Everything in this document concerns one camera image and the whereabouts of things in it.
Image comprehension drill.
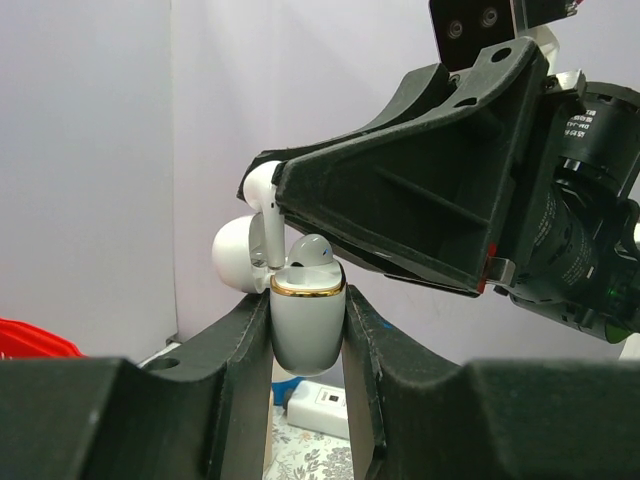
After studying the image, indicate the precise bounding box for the white rectangular box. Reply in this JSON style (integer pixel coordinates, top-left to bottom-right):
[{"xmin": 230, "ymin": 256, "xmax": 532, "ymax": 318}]
[{"xmin": 284, "ymin": 380, "xmax": 349, "ymax": 440}]

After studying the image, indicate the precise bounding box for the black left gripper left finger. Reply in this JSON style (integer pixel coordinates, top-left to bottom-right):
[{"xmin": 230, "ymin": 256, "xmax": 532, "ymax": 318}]
[{"xmin": 1, "ymin": 295, "xmax": 272, "ymax": 479}]

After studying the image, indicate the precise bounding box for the white earbud case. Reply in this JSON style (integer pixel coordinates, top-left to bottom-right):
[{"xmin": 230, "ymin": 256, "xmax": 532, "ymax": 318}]
[{"xmin": 212, "ymin": 214, "xmax": 347, "ymax": 377}]

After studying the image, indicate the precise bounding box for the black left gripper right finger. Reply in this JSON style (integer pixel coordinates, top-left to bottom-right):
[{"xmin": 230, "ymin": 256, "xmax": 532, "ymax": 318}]
[{"xmin": 342, "ymin": 287, "xmax": 639, "ymax": 479}]

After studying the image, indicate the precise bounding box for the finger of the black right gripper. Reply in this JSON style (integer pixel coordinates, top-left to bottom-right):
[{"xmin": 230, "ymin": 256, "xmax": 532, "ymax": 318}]
[
  {"xmin": 272, "ymin": 38, "xmax": 547, "ymax": 297},
  {"xmin": 236, "ymin": 63, "xmax": 454, "ymax": 200}
]

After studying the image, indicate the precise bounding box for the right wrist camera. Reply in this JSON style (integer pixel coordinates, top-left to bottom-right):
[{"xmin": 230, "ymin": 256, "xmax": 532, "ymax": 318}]
[{"xmin": 428, "ymin": 0, "xmax": 580, "ymax": 71}]

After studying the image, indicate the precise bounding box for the floral patterned table mat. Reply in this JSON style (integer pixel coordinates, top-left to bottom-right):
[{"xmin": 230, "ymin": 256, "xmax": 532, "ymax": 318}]
[{"xmin": 263, "ymin": 417, "xmax": 354, "ymax": 480}]

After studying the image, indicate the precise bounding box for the white earbud pair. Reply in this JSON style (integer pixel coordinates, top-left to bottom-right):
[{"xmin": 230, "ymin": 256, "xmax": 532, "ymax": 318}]
[{"xmin": 242, "ymin": 161, "xmax": 285, "ymax": 269}]

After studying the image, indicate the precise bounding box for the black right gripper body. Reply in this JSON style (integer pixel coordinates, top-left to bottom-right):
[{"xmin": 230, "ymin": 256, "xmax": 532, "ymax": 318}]
[{"xmin": 506, "ymin": 82, "xmax": 639, "ymax": 344}]

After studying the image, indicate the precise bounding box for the blue tape roll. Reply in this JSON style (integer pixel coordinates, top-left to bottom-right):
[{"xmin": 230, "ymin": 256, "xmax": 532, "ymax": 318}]
[{"xmin": 271, "ymin": 377, "xmax": 303, "ymax": 406}]

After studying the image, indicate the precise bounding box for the red plastic shopping basket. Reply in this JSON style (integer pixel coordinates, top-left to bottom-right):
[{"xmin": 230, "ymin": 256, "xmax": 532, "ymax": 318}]
[{"xmin": 1, "ymin": 319, "xmax": 84, "ymax": 360}]

